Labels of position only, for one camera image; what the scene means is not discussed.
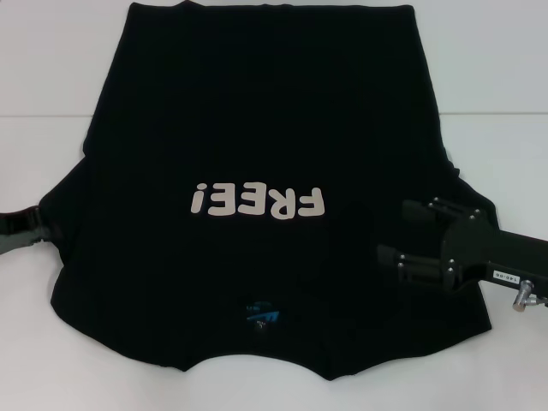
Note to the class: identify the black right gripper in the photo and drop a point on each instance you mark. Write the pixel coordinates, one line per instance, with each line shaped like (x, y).
(492, 252)

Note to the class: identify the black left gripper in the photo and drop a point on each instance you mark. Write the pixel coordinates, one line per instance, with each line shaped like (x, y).
(15, 227)

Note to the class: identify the black shirt with FREE print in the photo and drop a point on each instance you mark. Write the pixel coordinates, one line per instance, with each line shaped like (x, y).
(265, 128)

